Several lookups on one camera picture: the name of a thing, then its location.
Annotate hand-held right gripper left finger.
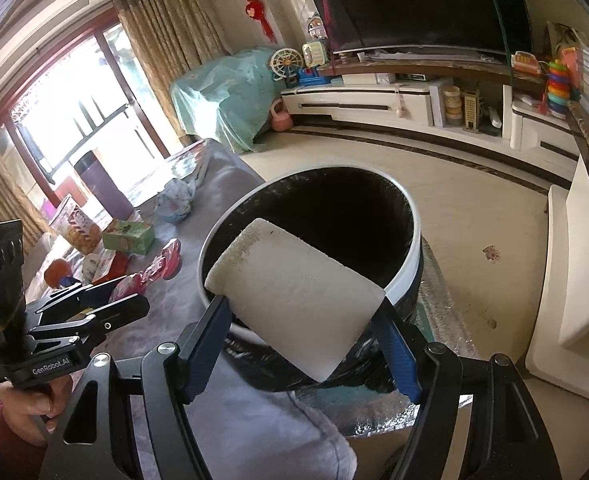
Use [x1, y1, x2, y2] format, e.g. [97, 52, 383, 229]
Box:
[37, 294, 235, 480]

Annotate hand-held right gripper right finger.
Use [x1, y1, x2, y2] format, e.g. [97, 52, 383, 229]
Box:
[371, 297, 565, 480]

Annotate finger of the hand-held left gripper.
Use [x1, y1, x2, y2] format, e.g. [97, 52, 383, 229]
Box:
[29, 294, 151, 358]
[24, 276, 128, 323]

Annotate pink plastic wrapper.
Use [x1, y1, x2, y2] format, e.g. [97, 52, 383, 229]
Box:
[112, 271, 148, 306]

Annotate green cardboard box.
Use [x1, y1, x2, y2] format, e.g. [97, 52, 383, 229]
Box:
[102, 219, 155, 256]

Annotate white foam block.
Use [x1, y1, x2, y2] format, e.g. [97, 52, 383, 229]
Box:
[204, 217, 386, 383]

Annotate white rimmed trash bin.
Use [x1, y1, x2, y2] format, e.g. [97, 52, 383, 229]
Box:
[198, 165, 427, 393]

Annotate person's left hand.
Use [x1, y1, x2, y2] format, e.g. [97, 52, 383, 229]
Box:
[0, 375, 75, 448]

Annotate red white packet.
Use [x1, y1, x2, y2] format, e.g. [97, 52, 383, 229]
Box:
[81, 251, 131, 287]

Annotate orange fruit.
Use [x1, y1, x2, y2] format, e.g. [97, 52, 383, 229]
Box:
[44, 258, 73, 287]

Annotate clear snack canister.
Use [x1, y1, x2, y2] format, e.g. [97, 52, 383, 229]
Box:
[54, 195, 115, 256]

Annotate purple thermos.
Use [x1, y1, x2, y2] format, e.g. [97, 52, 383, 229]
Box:
[73, 149, 135, 221]

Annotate crumpled white blue wrapper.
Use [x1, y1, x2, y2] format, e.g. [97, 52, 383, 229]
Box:
[155, 177, 198, 224]

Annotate stack of books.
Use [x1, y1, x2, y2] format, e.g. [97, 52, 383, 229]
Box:
[129, 139, 214, 206]

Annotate white side cabinet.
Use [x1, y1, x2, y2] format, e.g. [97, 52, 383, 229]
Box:
[524, 155, 589, 407]

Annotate red framed glass door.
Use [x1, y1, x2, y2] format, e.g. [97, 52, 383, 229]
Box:
[0, 5, 176, 192]

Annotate teal dust cover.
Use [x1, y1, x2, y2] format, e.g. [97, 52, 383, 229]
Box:
[169, 47, 288, 154]

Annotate pink toy kettlebell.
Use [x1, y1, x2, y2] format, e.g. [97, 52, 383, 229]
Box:
[270, 99, 293, 133]

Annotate white television cabinet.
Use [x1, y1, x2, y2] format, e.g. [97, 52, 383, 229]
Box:
[280, 55, 582, 162]

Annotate wooden house model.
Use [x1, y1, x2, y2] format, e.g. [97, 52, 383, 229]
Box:
[461, 89, 480, 134]

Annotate round wooden boxes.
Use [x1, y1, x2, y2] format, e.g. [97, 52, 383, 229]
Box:
[441, 86, 463, 126]

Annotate long beige curtain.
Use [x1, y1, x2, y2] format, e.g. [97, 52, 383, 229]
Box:
[113, 0, 236, 157]

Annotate blue toy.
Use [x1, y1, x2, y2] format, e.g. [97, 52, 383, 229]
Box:
[297, 67, 333, 89]

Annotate toy ferris wheel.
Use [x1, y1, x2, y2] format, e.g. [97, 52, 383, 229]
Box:
[269, 49, 303, 86]

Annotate green toy radio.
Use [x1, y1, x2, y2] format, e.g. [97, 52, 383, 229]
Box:
[301, 42, 328, 69]

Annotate orange toy cash register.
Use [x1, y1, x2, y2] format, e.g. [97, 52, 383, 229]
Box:
[511, 51, 545, 79]

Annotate red hanging decoration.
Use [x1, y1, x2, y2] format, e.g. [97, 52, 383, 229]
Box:
[223, 0, 278, 44]

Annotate toy house picture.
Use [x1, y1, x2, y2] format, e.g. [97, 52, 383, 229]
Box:
[307, 14, 330, 41]

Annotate black television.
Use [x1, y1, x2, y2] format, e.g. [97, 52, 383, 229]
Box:
[297, 0, 533, 57]

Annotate rainbow stacking ring toy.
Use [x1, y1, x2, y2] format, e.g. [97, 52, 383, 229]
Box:
[544, 57, 583, 117]

